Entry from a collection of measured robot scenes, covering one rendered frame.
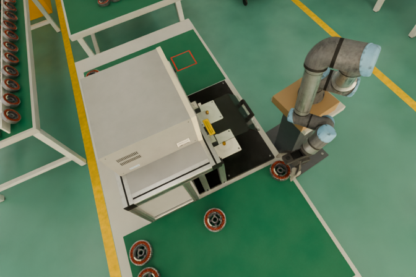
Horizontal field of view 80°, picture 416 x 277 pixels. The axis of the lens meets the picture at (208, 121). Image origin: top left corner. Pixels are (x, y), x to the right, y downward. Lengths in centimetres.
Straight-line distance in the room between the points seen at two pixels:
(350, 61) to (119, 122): 89
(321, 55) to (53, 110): 281
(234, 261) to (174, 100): 82
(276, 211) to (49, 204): 202
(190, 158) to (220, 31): 240
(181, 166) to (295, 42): 239
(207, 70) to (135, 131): 100
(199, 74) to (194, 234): 106
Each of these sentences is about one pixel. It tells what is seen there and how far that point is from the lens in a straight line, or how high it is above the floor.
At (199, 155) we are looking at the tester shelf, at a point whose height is 111.
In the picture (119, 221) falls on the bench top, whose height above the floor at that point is 75.
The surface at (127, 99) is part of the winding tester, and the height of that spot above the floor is 132.
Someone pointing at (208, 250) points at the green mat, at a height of 75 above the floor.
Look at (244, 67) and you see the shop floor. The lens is 285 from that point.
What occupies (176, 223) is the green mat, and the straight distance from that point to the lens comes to 141.
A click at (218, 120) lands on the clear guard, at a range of 122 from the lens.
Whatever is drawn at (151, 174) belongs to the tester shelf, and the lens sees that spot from 111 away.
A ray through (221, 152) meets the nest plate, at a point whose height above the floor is 78.
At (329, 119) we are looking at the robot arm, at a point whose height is 102.
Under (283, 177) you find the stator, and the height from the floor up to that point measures 79.
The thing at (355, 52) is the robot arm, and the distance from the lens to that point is 105.
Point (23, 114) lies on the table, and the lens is 224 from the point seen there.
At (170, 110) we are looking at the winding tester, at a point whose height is 132.
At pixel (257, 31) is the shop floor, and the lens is 327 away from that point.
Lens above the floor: 211
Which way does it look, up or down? 59 degrees down
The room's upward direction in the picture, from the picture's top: 13 degrees counter-clockwise
